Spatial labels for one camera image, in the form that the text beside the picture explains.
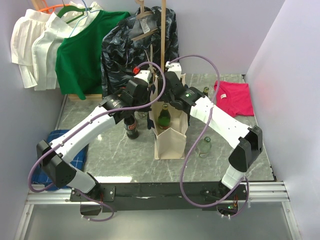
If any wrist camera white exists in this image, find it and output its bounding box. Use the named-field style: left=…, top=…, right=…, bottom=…
left=134, top=70, right=152, bottom=84
left=165, top=61, right=182, bottom=79

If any wooden clothes rack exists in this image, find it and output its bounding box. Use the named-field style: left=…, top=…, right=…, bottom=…
left=69, top=1, right=179, bottom=100

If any pink folded t-shirt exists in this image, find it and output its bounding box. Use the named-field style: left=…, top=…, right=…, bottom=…
left=216, top=81, right=255, bottom=118

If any wooden hanger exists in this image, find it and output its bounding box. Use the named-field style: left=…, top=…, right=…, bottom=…
left=129, top=0, right=158, bottom=42

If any green hanger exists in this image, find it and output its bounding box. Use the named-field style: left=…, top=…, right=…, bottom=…
left=56, top=3, right=92, bottom=24

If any orange hanger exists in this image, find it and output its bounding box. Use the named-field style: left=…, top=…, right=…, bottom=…
left=38, top=0, right=66, bottom=14

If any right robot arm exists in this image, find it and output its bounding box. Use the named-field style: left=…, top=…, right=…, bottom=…
left=162, top=71, right=263, bottom=199

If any dark patterned hanging shirt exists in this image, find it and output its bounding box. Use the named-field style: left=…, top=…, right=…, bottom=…
left=100, top=5, right=180, bottom=97

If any cream canvas tote bag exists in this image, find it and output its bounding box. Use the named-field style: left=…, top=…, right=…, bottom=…
left=146, top=73, right=191, bottom=160

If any green Perrier bottle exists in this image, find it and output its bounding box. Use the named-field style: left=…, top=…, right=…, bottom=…
left=203, top=86, right=210, bottom=97
left=157, top=103, right=171, bottom=130

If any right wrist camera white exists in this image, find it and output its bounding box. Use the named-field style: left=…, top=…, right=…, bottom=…
left=165, top=61, right=182, bottom=79

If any white hanging blouse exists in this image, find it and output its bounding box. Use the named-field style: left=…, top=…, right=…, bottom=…
left=10, top=1, right=102, bottom=91

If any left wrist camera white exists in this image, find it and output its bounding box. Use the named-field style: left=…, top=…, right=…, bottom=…
left=134, top=70, right=152, bottom=84

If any green hanging t-shirt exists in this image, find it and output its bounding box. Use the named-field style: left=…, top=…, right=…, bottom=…
left=55, top=10, right=130, bottom=100

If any aluminium rail frame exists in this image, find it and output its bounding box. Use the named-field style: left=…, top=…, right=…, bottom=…
left=14, top=181, right=302, bottom=240

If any Coca-Cola glass bottle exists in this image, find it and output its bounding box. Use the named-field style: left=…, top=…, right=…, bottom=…
left=124, top=115, right=139, bottom=140

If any blue plaid cloth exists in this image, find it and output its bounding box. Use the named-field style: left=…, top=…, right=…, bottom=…
left=31, top=129, right=89, bottom=192

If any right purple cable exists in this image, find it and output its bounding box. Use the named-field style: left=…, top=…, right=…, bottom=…
left=168, top=54, right=250, bottom=219

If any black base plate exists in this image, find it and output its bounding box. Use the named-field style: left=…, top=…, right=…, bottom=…
left=69, top=181, right=249, bottom=214

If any clear Chang soda bottle right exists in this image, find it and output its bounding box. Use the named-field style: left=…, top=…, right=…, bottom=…
left=198, top=136, right=212, bottom=158

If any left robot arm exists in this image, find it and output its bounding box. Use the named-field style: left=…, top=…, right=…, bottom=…
left=36, top=74, right=151, bottom=201

